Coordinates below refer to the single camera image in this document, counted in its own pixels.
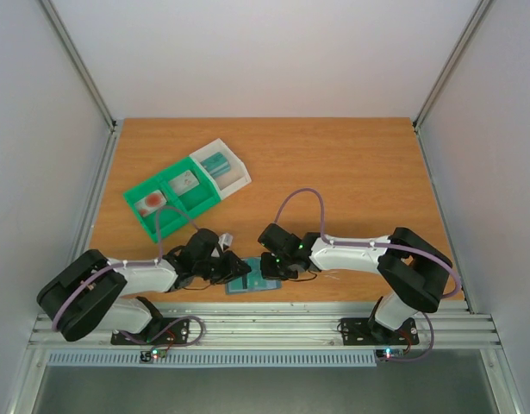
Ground card with red circle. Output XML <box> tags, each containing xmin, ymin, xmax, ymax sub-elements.
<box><xmin>134</xmin><ymin>190</ymin><xmax>167</xmax><ymax>217</ymax></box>

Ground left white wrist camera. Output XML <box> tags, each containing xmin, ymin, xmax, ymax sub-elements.
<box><xmin>218</xmin><ymin>233</ymin><xmax>234</xmax><ymax>250</ymax></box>

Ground grey card in green bin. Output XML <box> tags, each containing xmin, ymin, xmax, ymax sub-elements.
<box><xmin>168</xmin><ymin>170</ymin><xmax>200</xmax><ymax>197</ymax></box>

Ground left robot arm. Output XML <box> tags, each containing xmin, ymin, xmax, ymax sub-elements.
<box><xmin>36</xmin><ymin>229</ymin><xmax>251</xmax><ymax>345</ymax></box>

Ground white translucent plastic bin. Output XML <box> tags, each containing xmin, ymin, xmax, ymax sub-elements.
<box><xmin>190</xmin><ymin>139</ymin><xmax>252</xmax><ymax>200</ymax></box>

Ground right small circuit board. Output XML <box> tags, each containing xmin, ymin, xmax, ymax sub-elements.
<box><xmin>376</xmin><ymin>348</ymin><xmax>405</xmax><ymax>361</ymax></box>

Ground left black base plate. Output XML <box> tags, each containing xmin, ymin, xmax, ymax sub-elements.
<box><xmin>110</xmin><ymin>317</ymin><xmax>190</xmax><ymax>346</ymax></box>

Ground left aluminium corner post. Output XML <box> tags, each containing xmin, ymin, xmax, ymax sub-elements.
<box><xmin>37</xmin><ymin>0</ymin><xmax>117</xmax><ymax>131</ymax></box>

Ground aluminium front rail frame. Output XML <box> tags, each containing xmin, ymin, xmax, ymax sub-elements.
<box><xmin>27</xmin><ymin>301</ymin><xmax>502</xmax><ymax>351</ymax></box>

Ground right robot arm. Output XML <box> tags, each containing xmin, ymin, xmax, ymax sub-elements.
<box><xmin>258</xmin><ymin>223</ymin><xmax>452</xmax><ymax>344</ymax></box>

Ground green plastic bin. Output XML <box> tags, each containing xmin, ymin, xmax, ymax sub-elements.
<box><xmin>123</xmin><ymin>157</ymin><xmax>221</xmax><ymax>242</ymax></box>

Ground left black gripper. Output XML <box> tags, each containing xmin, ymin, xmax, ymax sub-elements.
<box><xmin>195</xmin><ymin>251</ymin><xmax>252</xmax><ymax>285</ymax></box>

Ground teal AION VIP card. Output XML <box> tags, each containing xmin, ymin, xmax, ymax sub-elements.
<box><xmin>225</xmin><ymin>275</ymin><xmax>267</xmax><ymax>295</ymax></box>

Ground left small circuit board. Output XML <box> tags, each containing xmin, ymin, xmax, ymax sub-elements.
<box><xmin>140</xmin><ymin>348</ymin><xmax>168</xmax><ymax>363</ymax></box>

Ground small circuit board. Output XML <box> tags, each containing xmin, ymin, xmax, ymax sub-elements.
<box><xmin>140</xmin><ymin>348</ymin><xmax>168</xmax><ymax>363</ymax></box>
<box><xmin>376</xmin><ymin>348</ymin><xmax>405</xmax><ymax>361</ymax></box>

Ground aluminium corner post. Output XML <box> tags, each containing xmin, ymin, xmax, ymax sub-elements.
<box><xmin>37</xmin><ymin>0</ymin><xmax>117</xmax><ymax>131</ymax></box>
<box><xmin>413</xmin><ymin>0</ymin><xmax>495</xmax><ymax>134</ymax></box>

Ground grey slotted cable duct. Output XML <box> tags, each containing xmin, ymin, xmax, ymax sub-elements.
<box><xmin>47</xmin><ymin>349</ymin><xmax>377</xmax><ymax>368</ymax></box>

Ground teal leather card holder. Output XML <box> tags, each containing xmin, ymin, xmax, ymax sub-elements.
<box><xmin>225</xmin><ymin>257</ymin><xmax>282</xmax><ymax>295</ymax></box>

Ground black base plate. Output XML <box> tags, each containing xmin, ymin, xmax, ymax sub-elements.
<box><xmin>337</xmin><ymin>317</ymin><xmax>420</xmax><ymax>346</ymax></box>
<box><xmin>110</xmin><ymin>317</ymin><xmax>190</xmax><ymax>346</ymax></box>

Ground right aluminium corner post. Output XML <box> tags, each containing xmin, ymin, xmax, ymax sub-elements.
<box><xmin>413</xmin><ymin>0</ymin><xmax>495</xmax><ymax>134</ymax></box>

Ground teal cards in white bin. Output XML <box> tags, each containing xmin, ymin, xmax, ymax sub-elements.
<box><xmin>201</xmin><ymin>152</ymin><xmax>231</xmax><ymax>179</ymax></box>

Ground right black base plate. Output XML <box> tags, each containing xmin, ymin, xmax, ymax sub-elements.
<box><xmin>337</xmin><ymin>317</ymin><xmax>420</xmax><ymax>346</ymax></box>

